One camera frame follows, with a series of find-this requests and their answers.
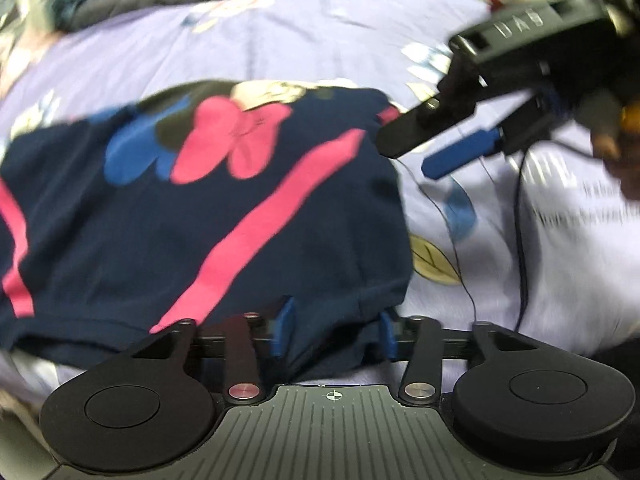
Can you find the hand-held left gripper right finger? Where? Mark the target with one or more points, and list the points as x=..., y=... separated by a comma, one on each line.
x=386, y=336

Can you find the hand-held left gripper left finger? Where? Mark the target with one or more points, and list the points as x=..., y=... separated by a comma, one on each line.
x=284, y=327

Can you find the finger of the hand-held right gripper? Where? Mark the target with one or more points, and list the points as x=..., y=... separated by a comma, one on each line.
x=415, y=127
x=460, y=154

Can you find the navy garment with pink stripes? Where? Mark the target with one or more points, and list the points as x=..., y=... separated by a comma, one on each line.
x=200, y=230

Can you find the person's right hand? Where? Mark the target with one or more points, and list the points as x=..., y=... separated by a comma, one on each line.
x=607, y=142

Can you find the purple floral bed sheet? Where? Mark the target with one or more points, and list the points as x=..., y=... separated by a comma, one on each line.
x=560, y=260

